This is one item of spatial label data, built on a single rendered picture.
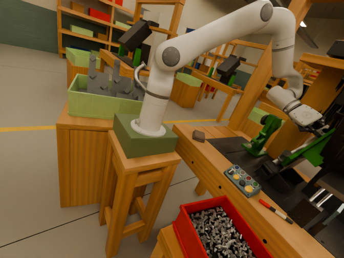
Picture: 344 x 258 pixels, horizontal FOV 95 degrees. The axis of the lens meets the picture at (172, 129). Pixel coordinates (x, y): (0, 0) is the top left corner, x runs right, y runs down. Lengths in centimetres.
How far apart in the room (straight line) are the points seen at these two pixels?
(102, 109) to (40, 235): 96
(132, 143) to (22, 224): 114
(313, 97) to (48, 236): 195
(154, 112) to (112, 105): 47
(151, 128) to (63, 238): 107
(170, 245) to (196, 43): 75
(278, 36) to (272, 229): 81
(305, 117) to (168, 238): 82
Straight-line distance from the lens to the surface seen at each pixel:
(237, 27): 80
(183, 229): 62
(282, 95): 103
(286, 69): 98
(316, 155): 91
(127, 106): 118
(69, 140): 120
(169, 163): 85
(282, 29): 94
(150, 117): 76
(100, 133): 115
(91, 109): 118
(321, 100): 127
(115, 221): 107
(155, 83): 74
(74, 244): 152
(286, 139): 132
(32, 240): 159
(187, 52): 70
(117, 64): 140
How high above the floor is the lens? 136
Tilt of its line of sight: 27 degrees down
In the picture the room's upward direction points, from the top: 18 degrees clockwise
